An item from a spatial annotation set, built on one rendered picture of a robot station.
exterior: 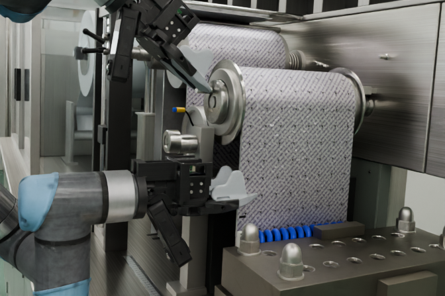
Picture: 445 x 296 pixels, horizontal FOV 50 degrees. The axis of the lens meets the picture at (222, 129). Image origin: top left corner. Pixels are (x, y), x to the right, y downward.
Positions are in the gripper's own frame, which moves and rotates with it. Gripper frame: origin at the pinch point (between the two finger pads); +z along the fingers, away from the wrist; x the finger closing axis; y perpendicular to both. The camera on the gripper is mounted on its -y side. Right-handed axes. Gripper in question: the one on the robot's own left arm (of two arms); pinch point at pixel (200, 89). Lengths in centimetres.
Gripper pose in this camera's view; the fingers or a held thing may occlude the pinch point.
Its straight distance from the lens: 80.8
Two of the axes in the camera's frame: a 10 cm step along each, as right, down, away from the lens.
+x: -4.5, -1.2, 8.9
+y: 6.1, -7.7, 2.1
